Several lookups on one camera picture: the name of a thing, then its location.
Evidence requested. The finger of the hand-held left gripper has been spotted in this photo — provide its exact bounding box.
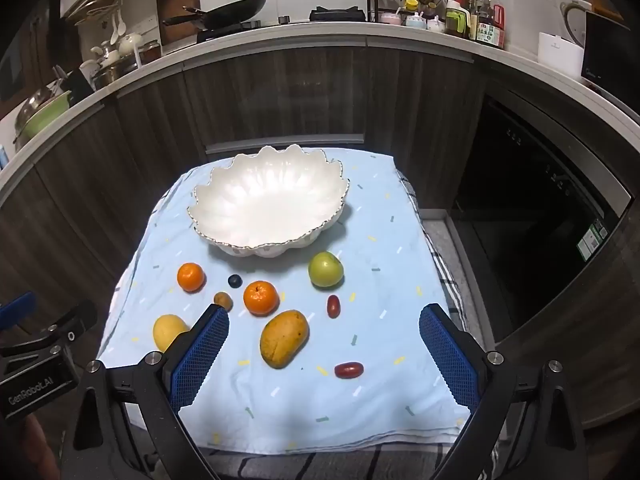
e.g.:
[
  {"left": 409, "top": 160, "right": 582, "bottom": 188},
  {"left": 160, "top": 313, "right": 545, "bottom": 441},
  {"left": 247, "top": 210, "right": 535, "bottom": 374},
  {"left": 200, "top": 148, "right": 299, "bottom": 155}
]
[
  {"left": 0, "top": 301, "right": 98, "bottom": 361},
  {"left": 0, "top": 292, "right": 37, "bottom": 331}
]

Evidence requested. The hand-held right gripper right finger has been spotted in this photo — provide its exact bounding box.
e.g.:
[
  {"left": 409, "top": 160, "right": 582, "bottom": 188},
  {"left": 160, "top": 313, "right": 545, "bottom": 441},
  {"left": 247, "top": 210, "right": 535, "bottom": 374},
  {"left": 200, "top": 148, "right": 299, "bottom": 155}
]
[{"left": 419, "top": 302, "right": 586, "bottom": 480}]

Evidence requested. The large dark sauce bottle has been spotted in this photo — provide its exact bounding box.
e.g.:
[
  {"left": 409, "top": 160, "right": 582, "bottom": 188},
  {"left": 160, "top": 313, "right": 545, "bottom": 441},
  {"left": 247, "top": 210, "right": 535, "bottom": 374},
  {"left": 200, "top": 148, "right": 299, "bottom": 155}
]
[{"left": 475, "top": 0, "right": 506, "bottom": 50}]

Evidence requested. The black built-in dishwasher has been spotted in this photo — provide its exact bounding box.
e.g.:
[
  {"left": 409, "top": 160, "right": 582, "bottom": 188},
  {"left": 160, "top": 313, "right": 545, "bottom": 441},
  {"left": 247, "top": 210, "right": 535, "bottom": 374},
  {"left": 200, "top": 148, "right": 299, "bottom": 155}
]
[{"left": 452, "top": 95, "right": 633, "bottom": 341}]

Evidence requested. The white scalloped ceramic bowl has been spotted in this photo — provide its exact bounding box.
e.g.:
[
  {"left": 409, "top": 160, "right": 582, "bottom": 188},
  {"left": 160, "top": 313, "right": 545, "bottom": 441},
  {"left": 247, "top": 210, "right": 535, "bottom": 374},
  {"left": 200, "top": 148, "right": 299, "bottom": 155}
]
[{"left": 187, "top": 144, "right": 351, "bottom": 259}]

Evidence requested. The black knife block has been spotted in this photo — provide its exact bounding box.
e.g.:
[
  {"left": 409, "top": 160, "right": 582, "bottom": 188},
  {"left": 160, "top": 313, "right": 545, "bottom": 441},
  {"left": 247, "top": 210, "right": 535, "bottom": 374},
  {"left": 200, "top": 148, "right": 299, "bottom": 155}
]
[{"left": 52, "top": 65, "right": 96, "bottom": 103}]

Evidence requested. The light blue patterned cloth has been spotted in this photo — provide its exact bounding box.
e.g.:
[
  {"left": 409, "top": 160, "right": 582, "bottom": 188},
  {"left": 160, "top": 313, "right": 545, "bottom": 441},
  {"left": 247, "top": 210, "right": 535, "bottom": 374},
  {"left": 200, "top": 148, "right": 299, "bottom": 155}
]
[{"left": 95, "top": 147, "right": 471, "bottom": 453}]

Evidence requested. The steel pot lid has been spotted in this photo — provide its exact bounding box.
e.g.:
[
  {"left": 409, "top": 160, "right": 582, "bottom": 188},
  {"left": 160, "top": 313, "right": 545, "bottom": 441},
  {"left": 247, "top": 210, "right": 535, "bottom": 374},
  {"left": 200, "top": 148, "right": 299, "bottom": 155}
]
[{"left": 12, "top": 85, "right": 53, "bottom": 148}]

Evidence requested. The wooden wall rack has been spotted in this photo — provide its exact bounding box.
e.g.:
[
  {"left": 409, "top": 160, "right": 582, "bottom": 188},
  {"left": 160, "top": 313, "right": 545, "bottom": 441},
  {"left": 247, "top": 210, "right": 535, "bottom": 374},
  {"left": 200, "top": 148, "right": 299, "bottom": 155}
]
[{"left": 65, "top": 0, "right": 126, "bottom": 26}]

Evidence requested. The green sticker label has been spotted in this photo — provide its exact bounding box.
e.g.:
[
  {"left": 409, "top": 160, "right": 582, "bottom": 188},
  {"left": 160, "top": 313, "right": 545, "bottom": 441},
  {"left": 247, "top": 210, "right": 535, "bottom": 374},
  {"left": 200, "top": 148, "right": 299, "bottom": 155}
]
[{"left": 577, "top": 220, "right": 608, "bottom": 261}]

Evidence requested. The green basin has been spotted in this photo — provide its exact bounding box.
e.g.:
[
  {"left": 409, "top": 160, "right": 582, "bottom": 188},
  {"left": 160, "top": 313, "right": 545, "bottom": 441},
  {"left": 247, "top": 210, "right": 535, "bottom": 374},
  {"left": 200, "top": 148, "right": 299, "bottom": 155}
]
[{"left": 20, "top": 91, "right": 73, "bottom": 138}]

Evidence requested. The white rice cooker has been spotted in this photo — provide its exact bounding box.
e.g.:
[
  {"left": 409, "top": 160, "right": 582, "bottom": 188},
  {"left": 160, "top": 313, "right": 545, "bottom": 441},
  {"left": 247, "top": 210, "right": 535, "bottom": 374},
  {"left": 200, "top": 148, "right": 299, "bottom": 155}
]
[{"left": 557, "top": 0, "right": 594, "bottom": 46}]

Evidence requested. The green oil bottle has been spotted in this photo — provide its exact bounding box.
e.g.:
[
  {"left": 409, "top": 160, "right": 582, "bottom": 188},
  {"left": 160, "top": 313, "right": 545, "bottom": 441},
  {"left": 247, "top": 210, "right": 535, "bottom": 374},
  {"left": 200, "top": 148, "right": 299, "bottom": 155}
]
[{"left": 445, "top": 1, "right": 471, "bottom": 39}]

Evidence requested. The black countertop appliance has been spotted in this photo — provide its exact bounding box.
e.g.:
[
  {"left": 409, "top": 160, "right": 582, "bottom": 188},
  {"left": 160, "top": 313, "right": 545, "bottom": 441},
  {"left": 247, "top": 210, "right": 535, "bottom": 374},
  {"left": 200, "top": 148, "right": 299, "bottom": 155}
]
[{"left": 582, "top": 10, "right": 632, "bottom": 92}]

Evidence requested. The small white teapot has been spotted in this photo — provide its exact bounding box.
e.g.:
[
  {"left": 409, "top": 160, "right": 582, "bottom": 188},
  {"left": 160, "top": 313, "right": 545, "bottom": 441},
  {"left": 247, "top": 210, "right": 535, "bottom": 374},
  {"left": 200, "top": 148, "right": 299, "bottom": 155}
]
[{"left": 90, "top": 42, "right": 121, "bottom": 68}]

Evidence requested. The wooden cutting board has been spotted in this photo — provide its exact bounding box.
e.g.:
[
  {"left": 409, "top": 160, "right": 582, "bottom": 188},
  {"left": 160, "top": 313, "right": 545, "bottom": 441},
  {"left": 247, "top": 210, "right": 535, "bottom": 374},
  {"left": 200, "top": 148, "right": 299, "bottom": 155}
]
[{"left": 156, "top": 0, "right": 201, "bottom": 43}]

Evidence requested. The orange mandarin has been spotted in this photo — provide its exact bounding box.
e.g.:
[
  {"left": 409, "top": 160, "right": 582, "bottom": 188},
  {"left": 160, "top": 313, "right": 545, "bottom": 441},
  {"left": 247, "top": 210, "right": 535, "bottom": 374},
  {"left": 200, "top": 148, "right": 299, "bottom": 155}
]
[
  {"left": 243, "top": 280, "right": 279, "bottom": 317},
  {"left": 177, "top": 262, "right": 206, "bottom": 293}
]

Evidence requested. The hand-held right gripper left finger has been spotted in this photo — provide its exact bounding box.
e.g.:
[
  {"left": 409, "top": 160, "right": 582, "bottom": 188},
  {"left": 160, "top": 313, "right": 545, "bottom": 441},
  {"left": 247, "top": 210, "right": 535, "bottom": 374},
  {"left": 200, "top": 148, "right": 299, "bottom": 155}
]
[{"left": 60, "top": 304, "right": 231, "bottom": 480}]

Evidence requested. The black gas stove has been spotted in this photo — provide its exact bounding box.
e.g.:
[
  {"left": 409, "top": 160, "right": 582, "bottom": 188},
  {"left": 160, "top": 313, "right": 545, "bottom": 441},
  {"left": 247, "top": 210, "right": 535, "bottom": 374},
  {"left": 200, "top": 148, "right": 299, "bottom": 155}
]
[{"left": 197, "top": 6, "right": 366, "bottom": 43}]

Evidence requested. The steel pot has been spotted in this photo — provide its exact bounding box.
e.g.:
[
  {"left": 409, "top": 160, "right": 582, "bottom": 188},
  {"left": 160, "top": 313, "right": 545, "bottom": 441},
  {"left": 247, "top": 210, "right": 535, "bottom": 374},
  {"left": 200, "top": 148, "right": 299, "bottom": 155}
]
[{"left": 92, "top": 57, "right": 138, "bottom": 88}]

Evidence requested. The black wok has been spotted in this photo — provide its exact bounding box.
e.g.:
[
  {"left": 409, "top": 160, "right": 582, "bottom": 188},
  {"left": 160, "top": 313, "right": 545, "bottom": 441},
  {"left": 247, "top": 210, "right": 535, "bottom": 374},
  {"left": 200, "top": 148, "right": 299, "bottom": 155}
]
[{"left": 162, "top": 0, "right": 268, "bottom": 31}]

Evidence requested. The yellow lemon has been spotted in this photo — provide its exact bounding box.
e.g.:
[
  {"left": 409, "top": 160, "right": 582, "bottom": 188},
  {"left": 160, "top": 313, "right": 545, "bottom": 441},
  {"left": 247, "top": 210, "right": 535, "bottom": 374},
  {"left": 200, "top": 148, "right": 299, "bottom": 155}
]
[{"left": 152, "top": 314, "right": 191, "bottom": 353}]

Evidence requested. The dark wood kitchen cabinet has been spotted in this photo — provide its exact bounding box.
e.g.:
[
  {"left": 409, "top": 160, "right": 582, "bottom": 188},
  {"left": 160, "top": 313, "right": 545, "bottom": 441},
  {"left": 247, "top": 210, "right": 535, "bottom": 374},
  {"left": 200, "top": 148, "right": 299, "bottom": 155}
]
[{"left": 0, "top": 22, "right": 640, "bottom": 431}]

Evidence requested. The yellow mango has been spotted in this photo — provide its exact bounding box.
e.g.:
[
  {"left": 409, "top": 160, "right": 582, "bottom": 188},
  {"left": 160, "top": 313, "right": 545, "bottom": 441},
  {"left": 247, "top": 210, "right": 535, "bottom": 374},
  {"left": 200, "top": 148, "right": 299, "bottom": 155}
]
[{"left": 259, "top": 310, "right": 309, "bottom": 369}]

